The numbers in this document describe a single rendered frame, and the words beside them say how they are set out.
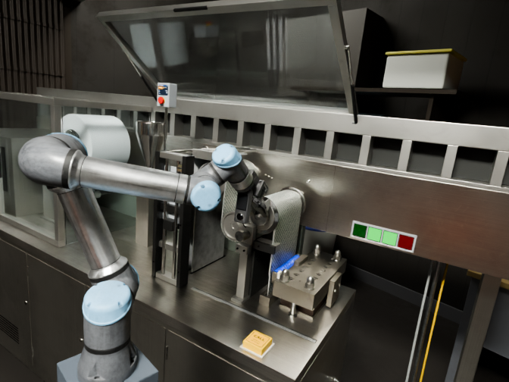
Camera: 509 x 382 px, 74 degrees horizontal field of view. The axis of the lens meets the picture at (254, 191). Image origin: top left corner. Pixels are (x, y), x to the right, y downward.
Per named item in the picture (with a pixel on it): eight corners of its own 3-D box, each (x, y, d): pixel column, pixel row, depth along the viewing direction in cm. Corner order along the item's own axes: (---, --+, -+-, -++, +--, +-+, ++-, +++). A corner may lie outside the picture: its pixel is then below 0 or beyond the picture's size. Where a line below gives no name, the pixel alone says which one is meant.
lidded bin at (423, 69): (459, 95, 265) (467, 58, 259) (443, 89, 237) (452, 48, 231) (398, 93, 297) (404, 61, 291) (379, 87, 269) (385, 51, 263)
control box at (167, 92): (154, 105, 148) (154, 82, 146) (164, 106, 154) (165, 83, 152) (166, 107, 145) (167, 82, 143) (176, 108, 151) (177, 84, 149)
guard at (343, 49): (87, 23, 150) (96, 11, 152) (160, 107, 195) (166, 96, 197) (336, 4, 95) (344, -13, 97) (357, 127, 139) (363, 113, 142)
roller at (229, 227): (220, 236, 140) (222, 208, 137) (252, 222, 161) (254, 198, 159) (245, 244, 134) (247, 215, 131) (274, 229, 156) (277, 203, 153)
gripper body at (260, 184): (270, 189, 118) (258, 170, 109) (260, 211, 115) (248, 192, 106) (251, 185, 122) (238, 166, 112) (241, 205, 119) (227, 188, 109)
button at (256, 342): (242, 346, 107) (242, 339, 107) (253, 336, 113) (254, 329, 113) (260, 356, 104) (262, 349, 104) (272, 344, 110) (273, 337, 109)
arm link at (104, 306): (76, 352, 85) (76, 303, 82) (91, 320, 98) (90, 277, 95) (127, 349, 88) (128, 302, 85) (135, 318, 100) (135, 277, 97)
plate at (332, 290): (325, 305, 134) (329, 280, 132) (333, 295, 142) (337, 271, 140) (331, 308, 133) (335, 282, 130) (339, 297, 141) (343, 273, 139)
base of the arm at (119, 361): (89, 398, 84) (88, 364, 82) (69, 364, 94) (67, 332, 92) (146, 370, 94) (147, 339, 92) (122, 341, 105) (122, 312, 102)
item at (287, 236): (268, 275, 131) (273, 230, 127) (294, 256, 151) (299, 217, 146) (270, 276, 131) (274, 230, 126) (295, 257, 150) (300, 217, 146)
